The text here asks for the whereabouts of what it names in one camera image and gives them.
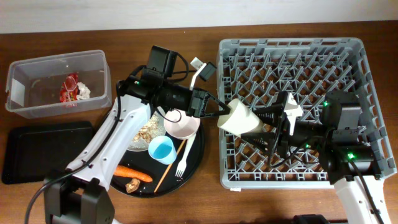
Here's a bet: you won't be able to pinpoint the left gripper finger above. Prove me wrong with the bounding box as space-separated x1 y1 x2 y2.
199 110 230 118
208 93 231 113

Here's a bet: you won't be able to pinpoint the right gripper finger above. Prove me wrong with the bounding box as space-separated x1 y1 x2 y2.
241 132 274 152
253 91 289 121

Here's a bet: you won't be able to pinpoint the cream white cup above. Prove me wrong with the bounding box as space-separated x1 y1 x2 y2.
217 98 264 137

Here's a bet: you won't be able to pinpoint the pink bowl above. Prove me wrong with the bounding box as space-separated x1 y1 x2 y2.
164 110 200 139

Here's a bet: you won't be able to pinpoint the wooden chopstick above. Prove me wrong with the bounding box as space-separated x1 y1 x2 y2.
154 139 186 193

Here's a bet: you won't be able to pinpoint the grey round plate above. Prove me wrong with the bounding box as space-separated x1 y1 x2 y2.
127 112 166 152

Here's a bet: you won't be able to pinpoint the light blue cup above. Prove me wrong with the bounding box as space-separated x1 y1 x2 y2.
148 136 177 165

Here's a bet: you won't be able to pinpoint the white plastic fork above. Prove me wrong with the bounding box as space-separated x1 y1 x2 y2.
175 134 196 178

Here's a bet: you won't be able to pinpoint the orange carrot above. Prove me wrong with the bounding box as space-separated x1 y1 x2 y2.
114 166 153 182

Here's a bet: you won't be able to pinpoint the white tissue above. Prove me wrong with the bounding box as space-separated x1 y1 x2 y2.
76 82 91 100

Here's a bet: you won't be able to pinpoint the red snack wrapper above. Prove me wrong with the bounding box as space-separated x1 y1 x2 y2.
60 73 79 103

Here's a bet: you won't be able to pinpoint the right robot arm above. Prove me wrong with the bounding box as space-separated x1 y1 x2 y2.
240 91 391 223

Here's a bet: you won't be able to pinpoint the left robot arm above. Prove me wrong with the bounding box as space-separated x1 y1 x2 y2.
38 45 230 223

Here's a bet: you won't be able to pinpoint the grey plastic dishwasher rack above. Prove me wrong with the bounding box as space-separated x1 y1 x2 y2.
217 38 397 190

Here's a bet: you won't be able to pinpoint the clear plastic waste bin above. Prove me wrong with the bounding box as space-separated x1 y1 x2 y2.
5 50 112 119

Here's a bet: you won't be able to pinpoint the food scraps on plate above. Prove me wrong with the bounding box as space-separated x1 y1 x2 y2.
133 114 162 143

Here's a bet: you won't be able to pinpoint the round black serving tray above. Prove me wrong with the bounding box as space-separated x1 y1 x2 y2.
111 124 205 198

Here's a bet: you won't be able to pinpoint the brown food scrap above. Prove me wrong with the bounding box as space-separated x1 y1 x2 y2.
125 178 141 194

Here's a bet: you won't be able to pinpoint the black rectangular tray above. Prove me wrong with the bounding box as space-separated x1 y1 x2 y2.
1 121 95 185

